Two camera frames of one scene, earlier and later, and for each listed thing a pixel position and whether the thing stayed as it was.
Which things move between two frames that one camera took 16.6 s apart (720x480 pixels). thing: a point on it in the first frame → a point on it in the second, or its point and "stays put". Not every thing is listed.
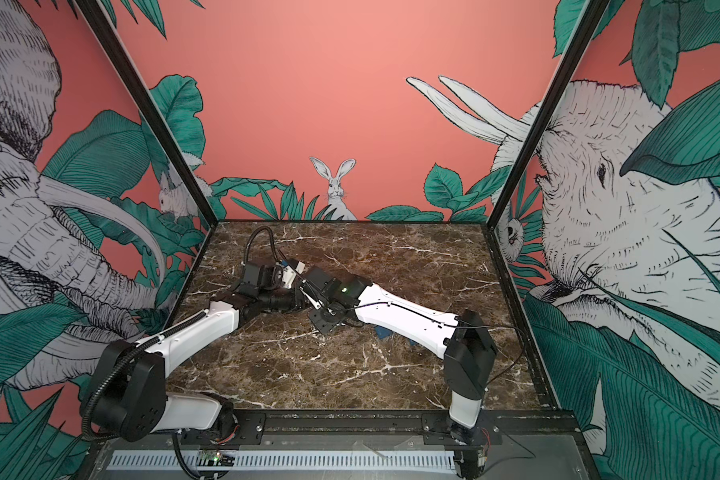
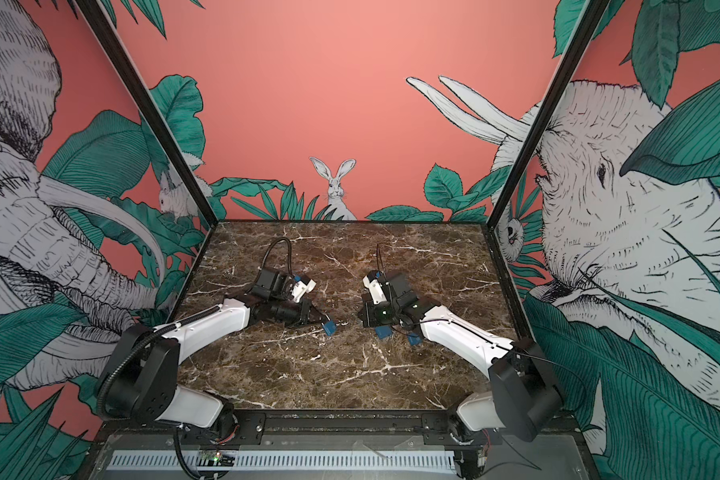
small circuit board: x=214 y=458 stays put
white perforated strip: x=294 y=461 stays put
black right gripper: x=320 y=324 → x=372 y=320
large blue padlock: x=382 y=332 stays put
